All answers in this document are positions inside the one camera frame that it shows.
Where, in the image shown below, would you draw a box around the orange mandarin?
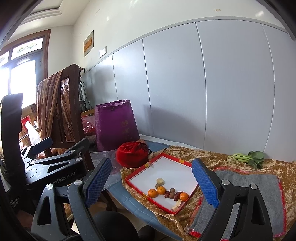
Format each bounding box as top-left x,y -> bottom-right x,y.
147,189 -> 158,198
179,192 -> 189,202
157,186 -> 166,195

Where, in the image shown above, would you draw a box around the pale sugarcane chunk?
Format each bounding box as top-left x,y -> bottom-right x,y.
157,178 -> 165,185
171,206 -> 179,212
176,199 -> 182,207

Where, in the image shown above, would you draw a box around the dark wooden chair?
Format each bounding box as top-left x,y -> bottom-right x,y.
36,63 -> 95,172

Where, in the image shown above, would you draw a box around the red plastic bag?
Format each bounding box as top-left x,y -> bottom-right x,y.
81,115 -> 96,136

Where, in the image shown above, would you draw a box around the grey felt mat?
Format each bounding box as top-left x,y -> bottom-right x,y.
185,166 -> 287,240

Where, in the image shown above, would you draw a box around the purple shopping bag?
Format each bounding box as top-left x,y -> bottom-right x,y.
95,100 -> 139,152

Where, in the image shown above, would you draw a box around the red velvet pouch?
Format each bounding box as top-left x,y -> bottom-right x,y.
115,142 -> 150,168

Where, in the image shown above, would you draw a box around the brown striped cloth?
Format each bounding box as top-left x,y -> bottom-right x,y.
36,70 -> 63,140

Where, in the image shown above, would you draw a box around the green bok choy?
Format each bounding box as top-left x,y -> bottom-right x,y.
227,151 -> 265,169

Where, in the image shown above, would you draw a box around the gold patterned tablecloth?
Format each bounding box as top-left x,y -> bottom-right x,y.
121,147 -> 295,240

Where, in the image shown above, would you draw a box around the red white tray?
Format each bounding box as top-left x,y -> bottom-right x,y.
125,153 -> 198,215

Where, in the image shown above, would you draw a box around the wooden framed window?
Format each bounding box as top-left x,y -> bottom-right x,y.
1,30 -> 51,108

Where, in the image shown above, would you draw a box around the white wall switch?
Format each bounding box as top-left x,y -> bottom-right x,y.
99,46 -> 107,58

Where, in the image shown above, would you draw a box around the wall picture frame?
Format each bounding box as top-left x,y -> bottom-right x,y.
83,31 -> 94,57

